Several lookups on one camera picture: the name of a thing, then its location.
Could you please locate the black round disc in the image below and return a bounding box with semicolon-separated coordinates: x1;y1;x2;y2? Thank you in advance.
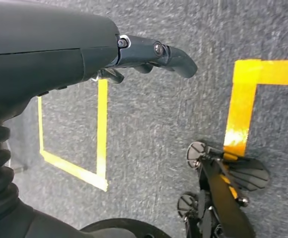
80;218;172;238

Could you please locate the black robot leg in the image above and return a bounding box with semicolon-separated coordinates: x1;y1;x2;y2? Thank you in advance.
178;140;256;238

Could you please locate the yellow floor tape square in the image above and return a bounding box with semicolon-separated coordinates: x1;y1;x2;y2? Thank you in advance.
223;58;288;158
37;78;109;193

